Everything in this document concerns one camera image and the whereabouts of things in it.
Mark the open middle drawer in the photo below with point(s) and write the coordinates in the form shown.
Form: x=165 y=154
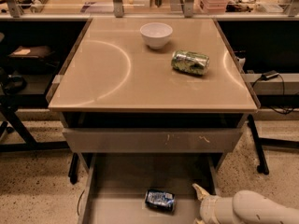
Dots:
x=117 y=185

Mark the grey drawer cabinet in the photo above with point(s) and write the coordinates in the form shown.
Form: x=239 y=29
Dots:
x=115 y=80

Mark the blue pepsi can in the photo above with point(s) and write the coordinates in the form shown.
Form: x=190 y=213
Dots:
x=161 y=200

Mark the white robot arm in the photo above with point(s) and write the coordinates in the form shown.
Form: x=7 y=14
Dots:
x=245 y=207

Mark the black frame leg left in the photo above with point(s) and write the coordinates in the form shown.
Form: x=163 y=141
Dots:
x=29 y=143

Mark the black table leg right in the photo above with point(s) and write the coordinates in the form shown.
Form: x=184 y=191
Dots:
x=262 y=167

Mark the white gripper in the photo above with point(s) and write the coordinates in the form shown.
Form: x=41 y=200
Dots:
x=206 y=208

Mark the closed top drawer front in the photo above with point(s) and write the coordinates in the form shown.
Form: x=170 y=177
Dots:
x=151 y=140

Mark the black power adapter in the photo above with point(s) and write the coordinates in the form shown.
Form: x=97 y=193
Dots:
x=269 y=75

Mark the white ceramic bowl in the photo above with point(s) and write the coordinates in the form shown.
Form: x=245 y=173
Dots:
x=156 y=34

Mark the green soda can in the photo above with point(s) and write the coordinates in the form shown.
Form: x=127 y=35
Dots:
x=190 y=62

